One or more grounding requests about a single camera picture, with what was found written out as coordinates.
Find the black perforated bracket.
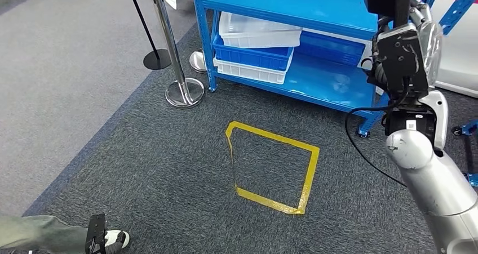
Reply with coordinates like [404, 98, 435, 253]
[85, 213, 107, 254]

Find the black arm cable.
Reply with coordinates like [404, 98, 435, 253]
[344, 77, 411, 189]

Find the translucent white plastic crate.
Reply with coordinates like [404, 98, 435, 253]
[218, 11, 303, 49]

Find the black stanchion post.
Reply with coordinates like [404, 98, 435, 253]
[125, 0, 172, 71]

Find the yellow floor tape square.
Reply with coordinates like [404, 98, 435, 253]
[225, 121, 321, 216]

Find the chrome stanchion post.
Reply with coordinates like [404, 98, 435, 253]
[189, 48, 208, 74]
[147, 0, 205, 109]

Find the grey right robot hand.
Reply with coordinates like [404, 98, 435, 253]
[410, 0, 444, 87]

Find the person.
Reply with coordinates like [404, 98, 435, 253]
[0, 215, 131, 254]

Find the blue metal shelf rack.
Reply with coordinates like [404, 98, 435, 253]
[452, 119, 478, 188]
[190, 0, 478, 138]

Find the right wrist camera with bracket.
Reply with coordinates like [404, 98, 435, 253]
[368, 23, 430, 96]

